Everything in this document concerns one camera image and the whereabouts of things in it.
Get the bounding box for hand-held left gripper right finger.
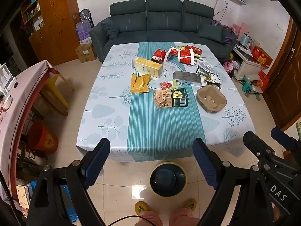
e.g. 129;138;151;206
192;138;275;226

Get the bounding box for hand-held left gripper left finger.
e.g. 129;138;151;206
26;138;111;226

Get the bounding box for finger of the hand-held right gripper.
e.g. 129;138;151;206
271;127;301;151
243;131;275;167

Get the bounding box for yellow carton box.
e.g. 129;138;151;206
134;57;164;79

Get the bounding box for yellow slipper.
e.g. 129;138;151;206
182;198;197;213
135;201;151;216

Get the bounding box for blue plastic box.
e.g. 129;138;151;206
60;185;78;220

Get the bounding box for brown wooden door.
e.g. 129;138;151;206
266;16;301;130

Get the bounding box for orange bucket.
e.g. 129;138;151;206
28;120;59;154

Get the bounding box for person's right leg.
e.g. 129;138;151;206
169;208;200;226

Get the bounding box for person's leg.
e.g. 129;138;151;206
139;211;164;226
169;208;200;226

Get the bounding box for teal toy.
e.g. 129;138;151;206
240;74;264;102

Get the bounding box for brown paper cup carrier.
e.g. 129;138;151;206
197;86;227;114

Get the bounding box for leaf print tablecloth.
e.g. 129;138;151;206
76;42;256;163

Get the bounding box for green carton box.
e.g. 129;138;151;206
171;88;190;107

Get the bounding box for person's left leg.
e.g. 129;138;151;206
139;211;164;226

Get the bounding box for beige snack bag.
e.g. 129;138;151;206
154;89;173;109

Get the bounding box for white low cabinet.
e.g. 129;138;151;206
232;48;261;80

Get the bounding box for gold black wrappers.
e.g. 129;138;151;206
203;73;222;87

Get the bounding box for stack of books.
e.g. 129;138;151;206
15;184;32;217

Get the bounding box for red gift box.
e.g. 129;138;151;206
252;46;273;68

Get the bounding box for pink clothes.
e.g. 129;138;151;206
222;61;239;77

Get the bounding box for yellow plastic stool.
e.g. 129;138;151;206
43;72;76;110

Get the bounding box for torn yellow pouch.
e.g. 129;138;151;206
130;73;151;93

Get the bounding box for grey carton box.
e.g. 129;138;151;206
173;71;203;86

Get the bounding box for black white packet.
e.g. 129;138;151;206
196;66;210;76

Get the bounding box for white black box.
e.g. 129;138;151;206
197;59;214;70

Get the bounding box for pink cloth side table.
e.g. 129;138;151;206
0;60;57;203

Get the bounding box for red paper bucket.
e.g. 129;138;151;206
177;48;196;66

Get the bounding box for cardboard box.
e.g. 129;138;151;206
75;43;97;63

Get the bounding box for purple clothes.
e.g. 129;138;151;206
212;19;238;45

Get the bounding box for pink boards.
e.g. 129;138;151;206
232;22;251;38

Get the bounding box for white red paper bag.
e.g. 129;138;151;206
162;48;181;63

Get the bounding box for torn red paper box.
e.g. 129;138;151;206
152;48;166;64

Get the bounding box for white rack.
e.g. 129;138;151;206
0;62;18;95

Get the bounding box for purple tissue pack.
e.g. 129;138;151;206
75;20;92;45

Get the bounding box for dark teal cushion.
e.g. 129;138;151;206
101;20;120;40

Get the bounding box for dark teal sofa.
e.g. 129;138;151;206
90;0;237;63

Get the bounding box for folded stroller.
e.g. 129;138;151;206
79;9;95;29

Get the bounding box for wooden cabinet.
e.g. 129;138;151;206
20;0;81;66

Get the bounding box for black cable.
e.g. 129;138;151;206
110;215;156;226

